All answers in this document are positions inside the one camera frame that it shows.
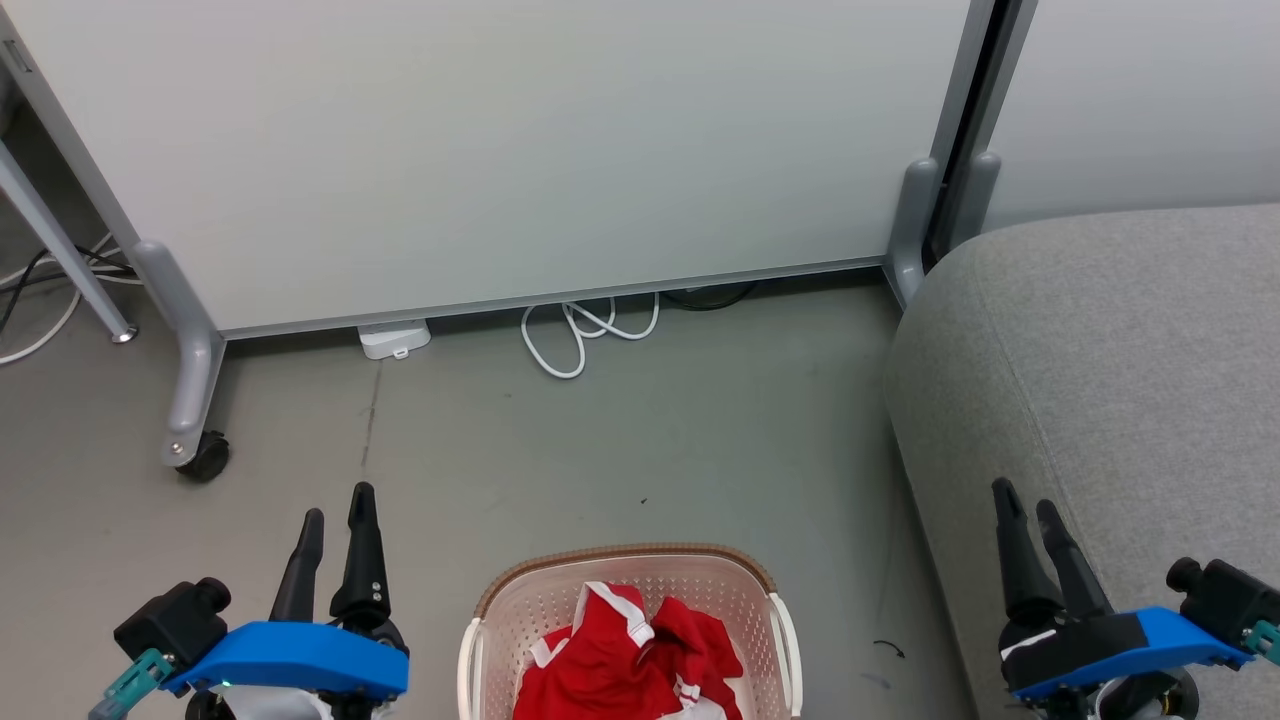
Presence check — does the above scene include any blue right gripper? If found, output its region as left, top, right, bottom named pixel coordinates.
left=991, top=478, right=1253, bottom=720

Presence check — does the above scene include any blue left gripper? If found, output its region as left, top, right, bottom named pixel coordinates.
left=160, top=483, right=410, bottom=720

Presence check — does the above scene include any red garment with white trim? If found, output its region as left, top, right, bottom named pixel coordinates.
left=513, top=581, right=659, bottom=720

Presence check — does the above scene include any grey fabric sofa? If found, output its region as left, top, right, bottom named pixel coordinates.
left=884, top=203, right=1280, bottom=720

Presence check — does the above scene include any black caster wheel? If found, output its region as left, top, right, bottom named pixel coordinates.
left=176, top=431, right=232, bottom=485

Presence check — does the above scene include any white perforated laundry basket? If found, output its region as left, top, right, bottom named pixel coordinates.
left=457, top=544, right=804, bottom=720

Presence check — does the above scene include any white power adapter box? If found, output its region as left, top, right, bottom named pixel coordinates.
left=357, top=319, right=433, bottom=362

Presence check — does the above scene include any grey partition leg with caster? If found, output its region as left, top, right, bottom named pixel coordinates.
left=130, top=240, right=230, bottom=470

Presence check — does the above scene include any grey metal table leg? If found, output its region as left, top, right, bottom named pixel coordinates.
left=0, top=140, right=140, bottom=345

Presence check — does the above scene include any large white partition panel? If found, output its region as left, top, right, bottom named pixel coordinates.
left=0, top=0, right=1001, bottom=342

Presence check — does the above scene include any narrow white partition panel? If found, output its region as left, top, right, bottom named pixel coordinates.
left=984, top=0, right=1280, bottom=234

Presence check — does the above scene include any teal left camera connector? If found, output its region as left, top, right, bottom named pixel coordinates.
left=88, top=648, right=173, bottom=720

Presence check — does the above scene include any coiled white cable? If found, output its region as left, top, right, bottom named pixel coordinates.
left=519, top=293, right=662, bottom=382

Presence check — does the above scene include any white cable bundle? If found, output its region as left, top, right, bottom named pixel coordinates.
left=0, top=234, right=143, bottom=367

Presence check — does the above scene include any thin black cable bundle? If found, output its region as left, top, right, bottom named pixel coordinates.
left=0, top=246, right=137, bottom=337

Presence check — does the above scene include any black floor cable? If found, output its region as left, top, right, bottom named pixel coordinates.
left=661, top=282, right=759, bottom=312

